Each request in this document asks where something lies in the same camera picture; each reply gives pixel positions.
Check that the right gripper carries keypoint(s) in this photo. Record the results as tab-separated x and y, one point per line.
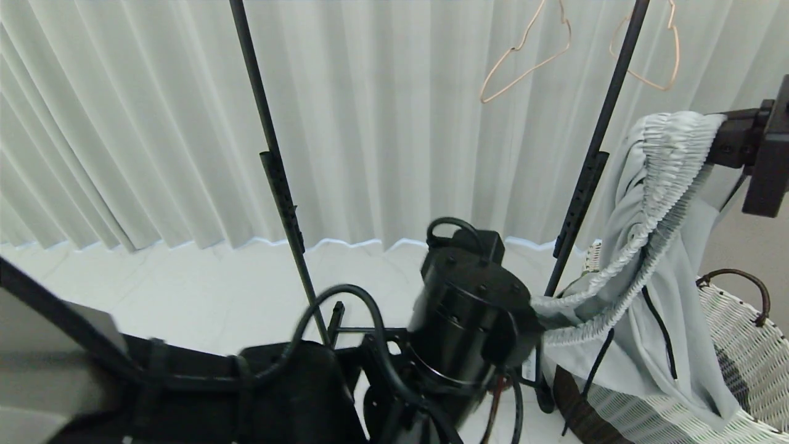
770	160

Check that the pale grey shorts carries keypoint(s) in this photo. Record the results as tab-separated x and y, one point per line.
678	246

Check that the pink clothes hanger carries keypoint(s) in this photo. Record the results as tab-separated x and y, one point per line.
647	80
524	76

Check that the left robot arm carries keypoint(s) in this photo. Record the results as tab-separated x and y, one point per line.
468	320

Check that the white laundry basket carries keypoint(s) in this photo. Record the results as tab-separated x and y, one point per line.
761	370

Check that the black clothes rack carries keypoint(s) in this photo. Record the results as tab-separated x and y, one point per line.
283	203

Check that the white curtain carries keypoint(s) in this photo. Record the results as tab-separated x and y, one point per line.
154	123

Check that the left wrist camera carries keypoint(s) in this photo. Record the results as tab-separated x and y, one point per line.
484	246

